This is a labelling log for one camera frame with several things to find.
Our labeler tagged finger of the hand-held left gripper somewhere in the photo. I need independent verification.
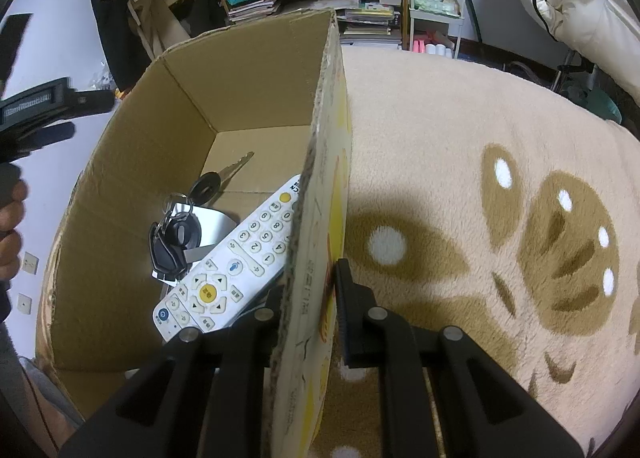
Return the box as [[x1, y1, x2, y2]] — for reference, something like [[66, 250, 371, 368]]
[[0, 13, 34, 95], [0, 77, 115, 165]]

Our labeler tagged beige butterfly print blanket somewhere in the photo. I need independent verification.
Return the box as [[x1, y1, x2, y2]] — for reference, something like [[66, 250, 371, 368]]
[[310, 45, 640, 458]]

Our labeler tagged black key fob bunch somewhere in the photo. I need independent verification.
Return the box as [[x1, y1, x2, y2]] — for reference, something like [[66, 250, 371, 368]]
[[148, 193, 202, 284]]

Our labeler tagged white remote control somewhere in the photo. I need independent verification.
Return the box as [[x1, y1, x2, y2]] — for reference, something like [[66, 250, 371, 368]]
[[152, 174, 303, 340]]

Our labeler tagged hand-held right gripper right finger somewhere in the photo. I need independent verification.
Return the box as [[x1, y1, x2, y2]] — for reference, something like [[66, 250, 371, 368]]
[[334, 258, 585, 458]]

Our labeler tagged pile of books and magazines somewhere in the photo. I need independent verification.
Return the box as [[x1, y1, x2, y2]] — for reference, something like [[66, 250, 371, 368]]
[[280, 0, 403, 46]]

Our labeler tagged dark green container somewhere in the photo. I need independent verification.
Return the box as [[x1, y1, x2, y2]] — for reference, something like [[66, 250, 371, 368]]
[[582, 85, 623, 125]]

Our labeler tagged beige trench coat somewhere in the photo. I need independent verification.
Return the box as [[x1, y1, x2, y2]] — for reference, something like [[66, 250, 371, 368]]
[[125, 0, 201, 59]]

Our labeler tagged pale green packet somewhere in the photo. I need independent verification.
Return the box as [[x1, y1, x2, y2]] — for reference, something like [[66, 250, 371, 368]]
[[411, 0, 461, 18]]

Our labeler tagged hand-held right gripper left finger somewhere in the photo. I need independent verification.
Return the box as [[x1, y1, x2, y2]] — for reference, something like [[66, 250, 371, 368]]
[[60, 283, 288, 458]]

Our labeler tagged person's left hand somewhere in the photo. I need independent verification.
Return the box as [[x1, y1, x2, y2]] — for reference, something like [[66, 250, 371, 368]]
[[0, 180, 27, 284]]

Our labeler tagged black head silver key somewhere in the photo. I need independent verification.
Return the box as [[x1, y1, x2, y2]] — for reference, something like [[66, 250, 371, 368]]
[[191, 152, 256, 211]]

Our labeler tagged stack of old books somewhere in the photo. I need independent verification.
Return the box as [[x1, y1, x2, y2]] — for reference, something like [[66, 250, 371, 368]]
[[227, 0, 281, 24]]

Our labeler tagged white power adapter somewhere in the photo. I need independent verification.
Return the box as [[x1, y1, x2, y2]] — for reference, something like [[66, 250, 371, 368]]
[[150, 205, 237, 284]]

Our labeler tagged cardboard box with yellow print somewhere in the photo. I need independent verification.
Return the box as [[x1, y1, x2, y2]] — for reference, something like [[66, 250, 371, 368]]
[[35, 8, 353, 458]]

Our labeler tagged black hanging coat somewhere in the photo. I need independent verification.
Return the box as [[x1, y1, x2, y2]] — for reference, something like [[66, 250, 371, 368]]
[[90, 0, 151, 94]]

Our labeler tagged person's grey clothing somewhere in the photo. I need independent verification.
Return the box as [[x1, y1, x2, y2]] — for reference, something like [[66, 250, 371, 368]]
[[0, 323, 86, 458]]

